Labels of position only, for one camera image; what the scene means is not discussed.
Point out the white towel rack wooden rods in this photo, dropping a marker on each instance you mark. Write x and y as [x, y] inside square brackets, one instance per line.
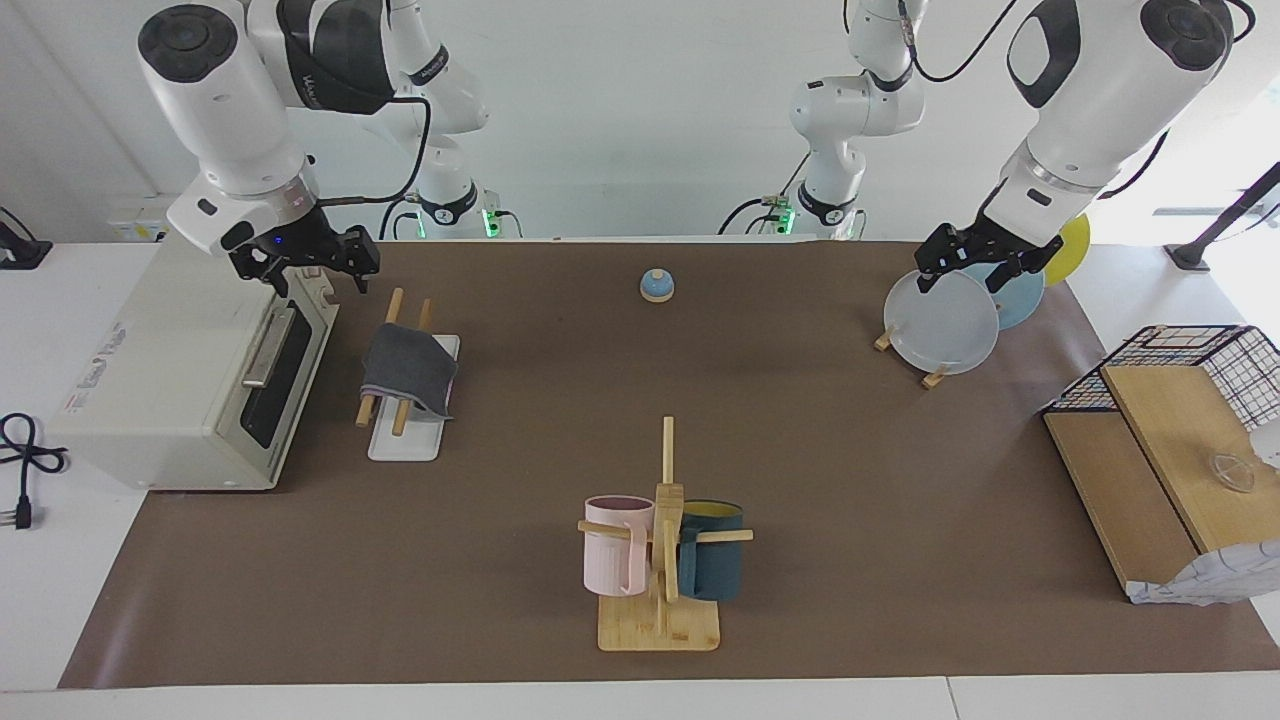
[405, 445]

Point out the dark teal mug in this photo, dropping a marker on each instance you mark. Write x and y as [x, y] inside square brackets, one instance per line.
[712, 570]

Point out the grey plate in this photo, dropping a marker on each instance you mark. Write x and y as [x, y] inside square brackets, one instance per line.
[940, 325]

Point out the blue round bell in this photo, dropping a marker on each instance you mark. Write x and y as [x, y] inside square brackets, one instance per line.
[657, 288]

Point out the wooden shelf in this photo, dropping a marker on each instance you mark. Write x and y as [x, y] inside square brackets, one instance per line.
[1170, 450]

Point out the purple and grey towel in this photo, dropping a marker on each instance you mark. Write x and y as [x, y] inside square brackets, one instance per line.
[405, 365]

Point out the yellow plate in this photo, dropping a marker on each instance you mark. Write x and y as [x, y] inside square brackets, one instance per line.
[1072, 250]

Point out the wooden mug tree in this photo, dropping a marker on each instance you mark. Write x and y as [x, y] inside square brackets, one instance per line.
[660, 625]

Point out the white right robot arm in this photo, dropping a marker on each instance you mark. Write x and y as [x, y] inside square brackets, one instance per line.
[230, 110]

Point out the marble pattern sheet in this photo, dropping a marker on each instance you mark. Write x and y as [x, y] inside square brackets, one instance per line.
[1215, 580]

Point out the light blue plate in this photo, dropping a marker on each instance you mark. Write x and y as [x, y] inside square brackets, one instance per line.
[1020, 300]

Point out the pink mug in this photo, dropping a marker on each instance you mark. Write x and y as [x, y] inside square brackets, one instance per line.
[610, 560]

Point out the clear glass dish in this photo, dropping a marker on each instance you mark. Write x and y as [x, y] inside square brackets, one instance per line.
[1232, 470]

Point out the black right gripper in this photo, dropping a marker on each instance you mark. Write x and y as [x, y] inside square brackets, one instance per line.
[295, 245]

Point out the black clamp base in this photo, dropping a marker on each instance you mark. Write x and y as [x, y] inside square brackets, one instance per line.
[20, 252]

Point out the brown table mat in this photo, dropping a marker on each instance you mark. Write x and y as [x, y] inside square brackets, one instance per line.
[520, 450]

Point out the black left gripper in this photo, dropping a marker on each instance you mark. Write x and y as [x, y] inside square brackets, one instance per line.
[1000, 238]

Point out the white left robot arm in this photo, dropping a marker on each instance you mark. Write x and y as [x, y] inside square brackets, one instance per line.
[1090, 110]

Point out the white wall socket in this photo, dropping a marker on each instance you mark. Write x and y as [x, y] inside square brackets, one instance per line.
[135, 232]

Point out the cream toaster oven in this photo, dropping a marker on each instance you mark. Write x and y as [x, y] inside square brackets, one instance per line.
[170, 370]

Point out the wooden plate rack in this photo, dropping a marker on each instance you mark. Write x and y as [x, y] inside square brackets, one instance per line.
[936, 379]

